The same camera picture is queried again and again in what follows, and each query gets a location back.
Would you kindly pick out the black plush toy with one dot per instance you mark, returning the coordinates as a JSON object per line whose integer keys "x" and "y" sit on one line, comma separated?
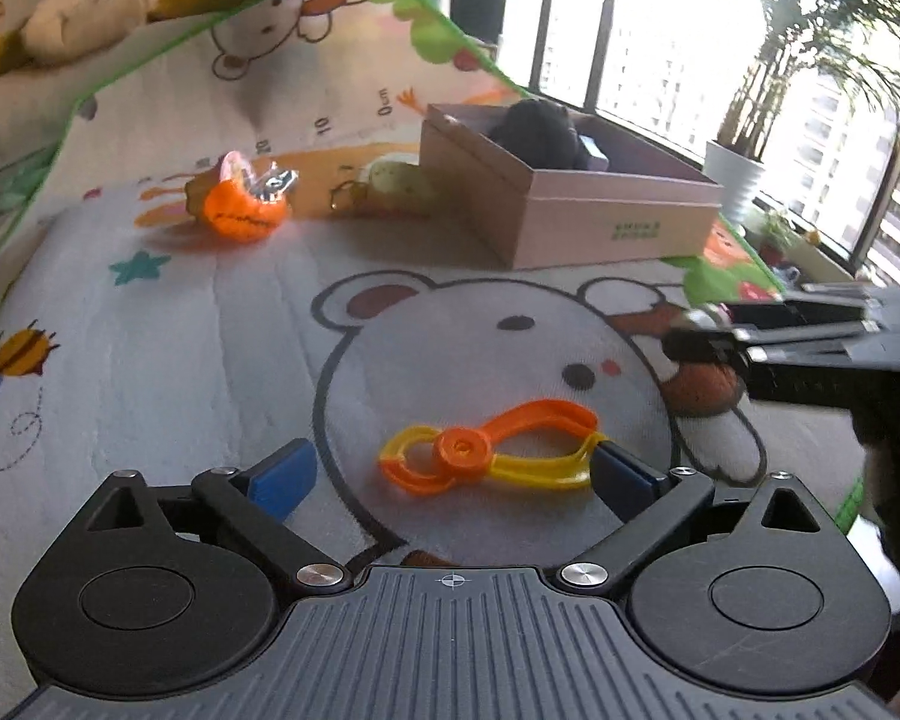
{"x": 532, "y": 127}

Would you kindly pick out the cartoon play mat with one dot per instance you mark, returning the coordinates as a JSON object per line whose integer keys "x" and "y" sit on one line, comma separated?
{"x": 157, "y": 360}

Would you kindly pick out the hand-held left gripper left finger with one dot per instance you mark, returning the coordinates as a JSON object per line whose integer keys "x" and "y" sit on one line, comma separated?
{"x": 281, "y": 480}

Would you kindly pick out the black framed window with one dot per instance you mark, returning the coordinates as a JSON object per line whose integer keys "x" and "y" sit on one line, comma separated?
{"x": 570, "y": 22}

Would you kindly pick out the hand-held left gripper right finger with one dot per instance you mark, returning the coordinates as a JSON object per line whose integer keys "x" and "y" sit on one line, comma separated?
{"x": 626, "y": 484}

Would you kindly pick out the orange and yellow toy tongs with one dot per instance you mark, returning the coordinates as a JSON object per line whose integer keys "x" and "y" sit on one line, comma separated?
{"x": 461, "y": 454}

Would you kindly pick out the small red potted plant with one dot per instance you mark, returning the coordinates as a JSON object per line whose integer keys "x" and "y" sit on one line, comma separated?
{"x": 774, "y": 236}

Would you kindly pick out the tall bamboo plant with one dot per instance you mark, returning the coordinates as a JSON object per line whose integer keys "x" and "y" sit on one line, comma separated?
{"x": 787, "y": 30}

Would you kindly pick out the pink cardboard box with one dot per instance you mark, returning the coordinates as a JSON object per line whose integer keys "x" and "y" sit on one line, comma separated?
{"x": 607, "y": 217}

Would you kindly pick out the pale green toy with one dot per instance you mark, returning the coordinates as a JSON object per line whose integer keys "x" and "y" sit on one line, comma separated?
{"x": 401, "y": 184}

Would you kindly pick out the tall white plant pot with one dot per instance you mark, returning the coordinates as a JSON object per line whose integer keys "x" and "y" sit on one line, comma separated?
{"x": 731, "y": 180}

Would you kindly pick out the white and blue block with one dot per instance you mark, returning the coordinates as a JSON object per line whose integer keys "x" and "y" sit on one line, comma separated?
{"x": 592, "y": 154}

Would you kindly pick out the beige covered sofa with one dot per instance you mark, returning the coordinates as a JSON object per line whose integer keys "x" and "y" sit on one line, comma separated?
{"x": 0, "y": 120}

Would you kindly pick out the orange plastic toy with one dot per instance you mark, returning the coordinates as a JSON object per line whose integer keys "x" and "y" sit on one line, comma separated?
{"x": 236, "y": 214}

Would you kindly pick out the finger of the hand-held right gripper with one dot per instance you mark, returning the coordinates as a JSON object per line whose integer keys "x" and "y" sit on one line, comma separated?
{"x": 709, "y": 349}
{"x": 795, "y": 313}

